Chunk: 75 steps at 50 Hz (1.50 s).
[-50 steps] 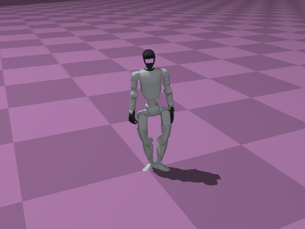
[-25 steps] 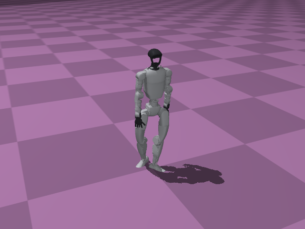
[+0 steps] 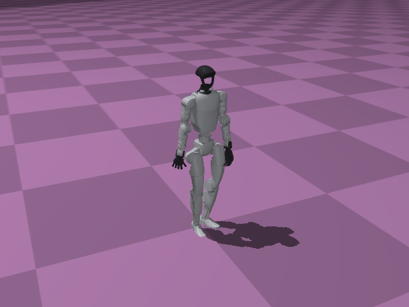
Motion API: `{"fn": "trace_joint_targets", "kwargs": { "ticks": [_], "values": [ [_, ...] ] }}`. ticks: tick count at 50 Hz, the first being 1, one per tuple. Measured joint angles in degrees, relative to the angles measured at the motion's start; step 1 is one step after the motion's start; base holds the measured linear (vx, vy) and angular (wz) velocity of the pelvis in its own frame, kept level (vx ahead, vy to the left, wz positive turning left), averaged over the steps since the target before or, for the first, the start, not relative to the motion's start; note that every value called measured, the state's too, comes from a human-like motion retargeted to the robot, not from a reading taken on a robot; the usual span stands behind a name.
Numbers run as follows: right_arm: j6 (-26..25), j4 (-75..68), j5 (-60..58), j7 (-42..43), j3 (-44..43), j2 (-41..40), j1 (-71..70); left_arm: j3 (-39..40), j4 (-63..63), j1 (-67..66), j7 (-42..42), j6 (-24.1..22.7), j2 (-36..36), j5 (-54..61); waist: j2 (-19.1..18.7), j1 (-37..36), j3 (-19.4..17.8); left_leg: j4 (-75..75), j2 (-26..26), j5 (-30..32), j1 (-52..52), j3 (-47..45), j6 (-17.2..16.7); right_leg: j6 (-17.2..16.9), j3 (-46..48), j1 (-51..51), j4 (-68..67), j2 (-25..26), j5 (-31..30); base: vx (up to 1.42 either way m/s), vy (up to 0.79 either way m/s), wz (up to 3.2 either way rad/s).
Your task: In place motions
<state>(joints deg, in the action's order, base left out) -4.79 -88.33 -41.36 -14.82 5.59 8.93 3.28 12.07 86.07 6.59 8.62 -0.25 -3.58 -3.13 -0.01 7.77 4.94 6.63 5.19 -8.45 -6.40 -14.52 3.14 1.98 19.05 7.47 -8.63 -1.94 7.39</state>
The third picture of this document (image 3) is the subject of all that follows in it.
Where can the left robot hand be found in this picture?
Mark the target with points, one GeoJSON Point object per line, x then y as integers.
{"type": "Point", "coordinates": [228, 154]}

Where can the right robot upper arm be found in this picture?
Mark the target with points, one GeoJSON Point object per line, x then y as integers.
{"type": "Point", "coordinates": [187, 104]}

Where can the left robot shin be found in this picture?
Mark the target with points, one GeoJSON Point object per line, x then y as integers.
{"type": "Point", "coordinates": [209, 200]}

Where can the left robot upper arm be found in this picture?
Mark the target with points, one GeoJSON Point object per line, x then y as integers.
{"type": "Point", "coordinates": [223, 117]}

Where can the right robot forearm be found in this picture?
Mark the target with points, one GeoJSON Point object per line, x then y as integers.
{"type": "Point", "coordinates": [182, 140]}

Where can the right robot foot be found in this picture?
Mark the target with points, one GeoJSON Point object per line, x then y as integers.
{"type": "Point", "coordinates": [198, 229]}

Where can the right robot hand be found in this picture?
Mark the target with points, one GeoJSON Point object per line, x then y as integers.
{"type": "Point", "coordinates": [179, 161]}

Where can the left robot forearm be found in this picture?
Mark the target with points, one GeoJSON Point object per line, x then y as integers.
{"type": "Point", "coordinates": [226, 134]}

